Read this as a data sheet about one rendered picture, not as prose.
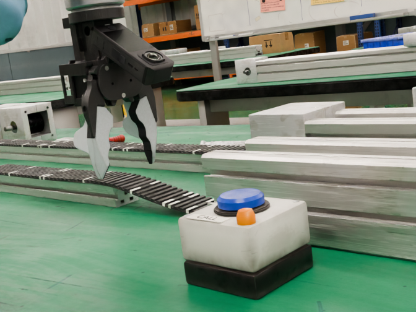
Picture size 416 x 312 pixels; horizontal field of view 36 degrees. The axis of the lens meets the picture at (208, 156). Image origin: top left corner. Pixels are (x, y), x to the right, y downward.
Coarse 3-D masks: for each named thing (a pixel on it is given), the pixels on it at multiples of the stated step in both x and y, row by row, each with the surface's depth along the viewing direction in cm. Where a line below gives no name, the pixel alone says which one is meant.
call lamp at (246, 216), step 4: (244, 208) 50; (248, 208) 51; (240, 212) 50; (244, 212) 50; (248, 212) 50; (252, 212) 50; (236, 216) 50; (240, 216) 50; (244, 216) 50; (248, 216) 50; (252, 216) 50; (236, 220) 51; (240, 220) 50; (244, 220) 50; (248, 220) 50; (252, 220) 50; (240, 224) 50; (244, 224) 50; (248, 224) 50
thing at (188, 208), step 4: (200, 200) 78; (204, 200) 78; (208, 200) 79; (212, 200) 78; (188, 204) 77; (192, 204) 77; (196, 204) 77; (200, 204) 77; (204, 204) 77; (180, 208) 76; (184, 208) 76; (188, 208) 76; (192, 208) 76; (196, 208) 76; (184, 212) 76; (188, 212) 75
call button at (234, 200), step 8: (232, 192) 55; (240, 192) 55; (248, 192) 55; (256, 192) 54; (224, 200) 54; (232, 200) 53; (240, 200) 53; (248, 200) 53; (256, 200) 53; (264, 200) 54; (224, 208) 53; (232, 208) 53; (240, 208) 53
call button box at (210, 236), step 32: (192, 224) 54; (224, 224) 51; (256, 224) 50; (288, 224) 53; (192, 256) 54; (224, 256) 52; (256, 256) 50; (288, 256) 53; (224, 288) 53; (256, 288) 50
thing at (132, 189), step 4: (152, 180) 86; (136, 184) 84; (140, 184) 84; (144, 184) 84; (148, 184) 84; (152, 184) 84; (156, 184) 85; (124, 188) 83; (128, 188) 83; (132, 188) 83; (136, 188) 83; (140, 188) 83; (144, 188) 83; (128, 192) 82; (132, 192) 82
